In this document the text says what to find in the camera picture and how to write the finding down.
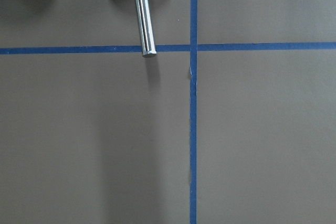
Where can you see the steel ice scoop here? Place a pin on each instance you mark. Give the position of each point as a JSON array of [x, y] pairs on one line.
[[143, 11]]

